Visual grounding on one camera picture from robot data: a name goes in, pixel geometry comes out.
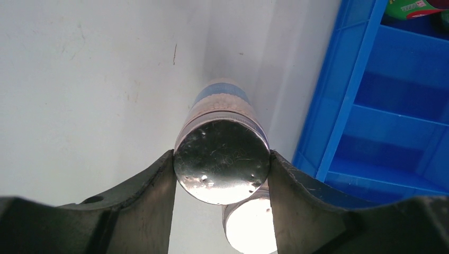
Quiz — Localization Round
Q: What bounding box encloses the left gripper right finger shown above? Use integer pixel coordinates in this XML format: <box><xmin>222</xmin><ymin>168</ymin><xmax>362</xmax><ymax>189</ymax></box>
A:
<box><xmin>268</xmin><ymin>151</ymin><xmax>448</xmax><ymax>253</ymax></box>

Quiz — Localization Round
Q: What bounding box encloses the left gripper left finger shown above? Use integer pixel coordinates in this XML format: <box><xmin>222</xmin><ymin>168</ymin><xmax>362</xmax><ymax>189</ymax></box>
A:
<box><xmin>1</xmin><ymin>150</ymin><xmax>176</xmax><ymax>253</ymax></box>

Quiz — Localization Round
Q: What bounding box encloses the clear jar silver lid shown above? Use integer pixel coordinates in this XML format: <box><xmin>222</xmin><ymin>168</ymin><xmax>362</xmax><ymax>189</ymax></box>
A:
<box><xmin>173</xmin><ymin>78</ymin><xmax>271</xmax><ymax>205</ymax></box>
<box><xmin>222</xmin><ymin>186</ymin><xmax>277</xmax><ymax>253</ymax></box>

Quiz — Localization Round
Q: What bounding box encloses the blue compartment tray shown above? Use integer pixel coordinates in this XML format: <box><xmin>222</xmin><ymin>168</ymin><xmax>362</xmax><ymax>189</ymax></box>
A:
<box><xmin>292</xmin><ymin>1</ymin><xmax>448</xmax><ymax>204</ymax></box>

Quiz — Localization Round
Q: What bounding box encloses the red sauce bottle yellow cap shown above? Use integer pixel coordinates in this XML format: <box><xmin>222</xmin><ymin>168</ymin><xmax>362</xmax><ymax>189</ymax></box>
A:
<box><xmin>384</xmin><ymin>0</ymin><xmax>448</xmax><ymax>20</ymax></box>

